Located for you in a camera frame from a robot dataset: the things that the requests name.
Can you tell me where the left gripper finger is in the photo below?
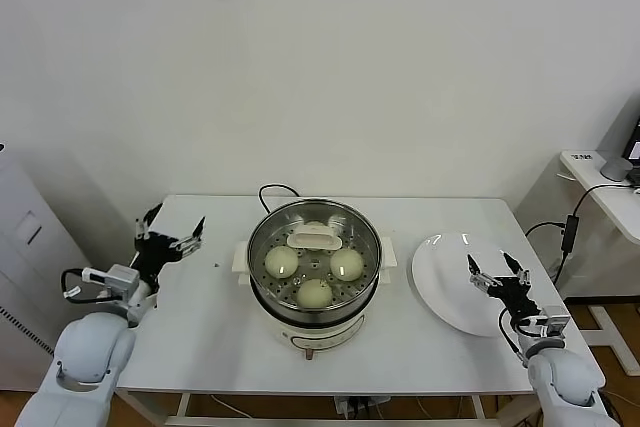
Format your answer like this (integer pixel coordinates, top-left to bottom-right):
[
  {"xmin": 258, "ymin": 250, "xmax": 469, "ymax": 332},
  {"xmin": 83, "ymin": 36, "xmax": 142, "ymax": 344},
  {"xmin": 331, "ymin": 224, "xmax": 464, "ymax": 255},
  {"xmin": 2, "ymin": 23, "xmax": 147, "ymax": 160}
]
[
  {"xmin": 169, "ymin": 215, "xmax": 207, "ymax": 254},
  {"xmin": 133, "ymin": 202, "xmax": 165, "ymax": 241}
]

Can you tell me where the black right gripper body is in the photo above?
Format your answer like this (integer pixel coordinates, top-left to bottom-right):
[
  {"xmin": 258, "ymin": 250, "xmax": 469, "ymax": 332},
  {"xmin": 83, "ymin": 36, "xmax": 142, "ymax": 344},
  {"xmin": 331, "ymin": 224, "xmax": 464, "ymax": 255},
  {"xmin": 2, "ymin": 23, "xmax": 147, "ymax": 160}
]
[{"xmin": 487, "ymin": 276, "xmax": 542, "ymax": 321}]

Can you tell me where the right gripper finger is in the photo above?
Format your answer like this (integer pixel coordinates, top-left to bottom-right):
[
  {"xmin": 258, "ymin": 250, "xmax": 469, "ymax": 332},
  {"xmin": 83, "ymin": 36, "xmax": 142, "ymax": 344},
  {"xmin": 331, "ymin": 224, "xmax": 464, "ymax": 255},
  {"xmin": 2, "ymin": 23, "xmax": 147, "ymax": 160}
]
[
  {"xmin": 501, "ymin": 249, "xmax": 531, "ymax": 288},
  {"xmin": 466, "ymin": 253, "xmax": 494, "ymax": 293}
]

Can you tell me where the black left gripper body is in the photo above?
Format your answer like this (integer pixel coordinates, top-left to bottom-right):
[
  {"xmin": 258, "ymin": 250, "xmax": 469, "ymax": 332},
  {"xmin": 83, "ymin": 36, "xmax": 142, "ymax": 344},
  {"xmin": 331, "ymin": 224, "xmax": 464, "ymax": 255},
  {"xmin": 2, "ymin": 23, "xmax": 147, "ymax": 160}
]
[{"xmin": 130, "ymin": 232, "xmax": 182, "ymax": 293}]

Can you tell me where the round glass pot lid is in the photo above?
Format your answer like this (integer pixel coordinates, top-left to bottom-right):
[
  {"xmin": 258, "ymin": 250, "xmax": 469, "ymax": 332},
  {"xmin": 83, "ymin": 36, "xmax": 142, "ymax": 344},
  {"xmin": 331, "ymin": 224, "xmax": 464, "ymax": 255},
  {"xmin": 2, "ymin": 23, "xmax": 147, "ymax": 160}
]
[{"xmin": 248, "ymin": 198, "xmax": 383, "ymax": 317}]

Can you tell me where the stainless perforated steamer basket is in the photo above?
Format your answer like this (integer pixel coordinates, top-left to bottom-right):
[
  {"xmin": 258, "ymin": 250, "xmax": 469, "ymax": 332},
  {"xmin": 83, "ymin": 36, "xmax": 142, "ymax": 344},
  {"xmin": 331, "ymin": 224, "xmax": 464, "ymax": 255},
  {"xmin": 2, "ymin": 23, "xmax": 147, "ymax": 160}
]
[{"xmin": 247, "ymin": 198, "xmax": 384, "ymax": 323}]

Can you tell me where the cream electric steamer pot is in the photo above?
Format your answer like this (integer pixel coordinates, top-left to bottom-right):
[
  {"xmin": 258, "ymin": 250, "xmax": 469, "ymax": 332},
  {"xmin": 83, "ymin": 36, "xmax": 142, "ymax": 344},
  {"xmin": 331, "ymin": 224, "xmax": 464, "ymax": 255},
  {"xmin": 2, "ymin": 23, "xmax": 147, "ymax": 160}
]
[{"xmin": 230, "ymin": 235, "xmax": 399, "ymax": 362}]

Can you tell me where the white round plate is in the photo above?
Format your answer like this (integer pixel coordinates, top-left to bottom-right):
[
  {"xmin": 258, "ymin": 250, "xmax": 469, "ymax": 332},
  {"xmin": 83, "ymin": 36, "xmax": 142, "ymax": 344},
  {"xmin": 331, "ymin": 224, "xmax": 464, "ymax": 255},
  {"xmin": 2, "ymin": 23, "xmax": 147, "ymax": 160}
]
[{"xmin": 410, "ymin": 230, "xmax": 533, "ymax": 338}]

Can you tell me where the white tall cabinet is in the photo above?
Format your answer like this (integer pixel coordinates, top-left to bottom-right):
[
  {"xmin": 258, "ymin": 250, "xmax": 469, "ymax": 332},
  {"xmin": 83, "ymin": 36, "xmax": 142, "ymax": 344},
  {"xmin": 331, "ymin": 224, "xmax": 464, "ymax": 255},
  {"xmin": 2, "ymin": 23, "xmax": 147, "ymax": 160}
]
[{"xmin": 0, "ymin": 141, "xmax": 115, "ymax": 394}]

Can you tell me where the grey round desk gadget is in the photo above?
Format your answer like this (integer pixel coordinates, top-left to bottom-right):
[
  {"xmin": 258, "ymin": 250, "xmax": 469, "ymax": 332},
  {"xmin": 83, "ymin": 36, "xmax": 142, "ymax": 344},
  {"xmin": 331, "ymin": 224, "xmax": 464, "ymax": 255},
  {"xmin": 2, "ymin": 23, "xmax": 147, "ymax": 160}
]
[{"xmin": 599, "ymin": 156, "xmax": 632, "ymax": 181}]

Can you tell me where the white power strip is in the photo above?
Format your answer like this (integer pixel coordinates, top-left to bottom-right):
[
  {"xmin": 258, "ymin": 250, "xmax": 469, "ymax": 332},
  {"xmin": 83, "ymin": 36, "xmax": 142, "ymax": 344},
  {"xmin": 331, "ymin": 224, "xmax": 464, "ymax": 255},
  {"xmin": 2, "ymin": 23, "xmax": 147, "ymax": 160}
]
[{"xmin": 333, "ymin": 395, "xmax": 392, "ymax": 419}]

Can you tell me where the laptop with dark screen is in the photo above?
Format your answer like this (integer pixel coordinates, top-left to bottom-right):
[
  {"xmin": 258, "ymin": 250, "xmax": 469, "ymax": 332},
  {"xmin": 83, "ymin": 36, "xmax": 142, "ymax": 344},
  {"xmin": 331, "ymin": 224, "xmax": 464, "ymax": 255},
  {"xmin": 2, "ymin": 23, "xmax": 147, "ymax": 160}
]
[{"xmin": 620, "ymin": 115, "xmax": 640, "ymax": 164}]

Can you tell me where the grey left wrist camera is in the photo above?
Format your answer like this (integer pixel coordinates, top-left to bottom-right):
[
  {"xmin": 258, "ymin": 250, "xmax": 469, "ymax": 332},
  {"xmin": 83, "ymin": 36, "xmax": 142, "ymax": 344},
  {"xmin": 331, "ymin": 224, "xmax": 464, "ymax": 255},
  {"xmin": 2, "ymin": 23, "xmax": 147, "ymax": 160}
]
[{"xmin": 82, "ymin": 263, "xmax": 141, "ymax": 298}]

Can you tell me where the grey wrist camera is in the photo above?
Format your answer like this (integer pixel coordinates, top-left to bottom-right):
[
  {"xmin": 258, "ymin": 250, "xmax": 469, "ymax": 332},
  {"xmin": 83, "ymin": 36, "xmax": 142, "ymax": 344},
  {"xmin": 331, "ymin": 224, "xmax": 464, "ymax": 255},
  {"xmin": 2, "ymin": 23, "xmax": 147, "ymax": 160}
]
[
  {"xmin": 529, "ymin": 304, "xmax": 572, "ymax": 339},
  {"xmin": 82, "ymin": 263, "xmax": 141, "ymax": 298}
]

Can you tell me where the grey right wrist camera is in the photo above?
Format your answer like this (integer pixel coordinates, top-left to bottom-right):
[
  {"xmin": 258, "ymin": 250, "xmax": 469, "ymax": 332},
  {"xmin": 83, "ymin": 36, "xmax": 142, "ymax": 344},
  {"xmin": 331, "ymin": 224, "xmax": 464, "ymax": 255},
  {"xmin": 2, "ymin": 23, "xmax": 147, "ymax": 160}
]
[{"xmin": 529, "ymin": 304, "xmax": 572, "ymax": 339}]

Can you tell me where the black cable with adapter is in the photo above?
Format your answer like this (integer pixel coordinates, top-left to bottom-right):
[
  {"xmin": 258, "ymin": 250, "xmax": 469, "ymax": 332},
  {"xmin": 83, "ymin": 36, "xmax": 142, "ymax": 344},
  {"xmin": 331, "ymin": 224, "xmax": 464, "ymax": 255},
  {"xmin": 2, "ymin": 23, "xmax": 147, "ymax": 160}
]
[{"xmin": 523, "ymin": 181, "xmax": 640, "ymax": 281}]

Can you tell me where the black steamer power cable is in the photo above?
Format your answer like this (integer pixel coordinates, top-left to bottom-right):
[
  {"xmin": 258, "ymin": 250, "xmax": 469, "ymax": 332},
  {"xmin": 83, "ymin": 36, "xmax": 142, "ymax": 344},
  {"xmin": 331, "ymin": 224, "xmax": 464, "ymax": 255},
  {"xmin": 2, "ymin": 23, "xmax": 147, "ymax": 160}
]
[{"xmin": 257, "ymin": 183, "xmax": 301, "ymax": 216}]

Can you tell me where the black left camera cable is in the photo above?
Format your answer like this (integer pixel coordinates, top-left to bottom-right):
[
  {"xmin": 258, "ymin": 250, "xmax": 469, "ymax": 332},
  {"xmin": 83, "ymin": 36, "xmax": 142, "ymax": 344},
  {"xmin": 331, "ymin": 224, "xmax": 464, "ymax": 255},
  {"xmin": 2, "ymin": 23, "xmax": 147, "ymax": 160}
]
[{"xmin": 59, "ymin": 268, "xmax": 109, "ymax": 304}]

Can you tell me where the white table leg frame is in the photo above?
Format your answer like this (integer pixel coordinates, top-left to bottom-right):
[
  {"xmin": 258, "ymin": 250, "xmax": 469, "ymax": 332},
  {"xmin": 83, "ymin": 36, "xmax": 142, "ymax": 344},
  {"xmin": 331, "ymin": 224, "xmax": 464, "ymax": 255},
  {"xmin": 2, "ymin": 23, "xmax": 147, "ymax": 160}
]
[{"xmin": 162, "ymin": 391, "xmax": 489, "ymax": 427}]

